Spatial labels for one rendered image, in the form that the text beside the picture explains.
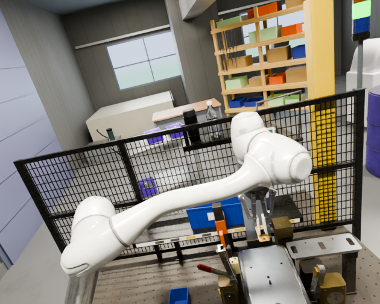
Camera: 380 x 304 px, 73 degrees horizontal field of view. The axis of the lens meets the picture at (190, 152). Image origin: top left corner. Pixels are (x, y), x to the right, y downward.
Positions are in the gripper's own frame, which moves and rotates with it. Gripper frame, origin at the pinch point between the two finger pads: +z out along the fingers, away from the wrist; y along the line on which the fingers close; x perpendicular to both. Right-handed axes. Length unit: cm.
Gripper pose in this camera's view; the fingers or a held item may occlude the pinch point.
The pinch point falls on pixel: (260, 224)
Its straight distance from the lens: 99.2
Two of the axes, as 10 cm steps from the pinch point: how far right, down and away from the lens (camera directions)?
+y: 9.8, -1.9, -1.0
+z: 2.2, 9.0, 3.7
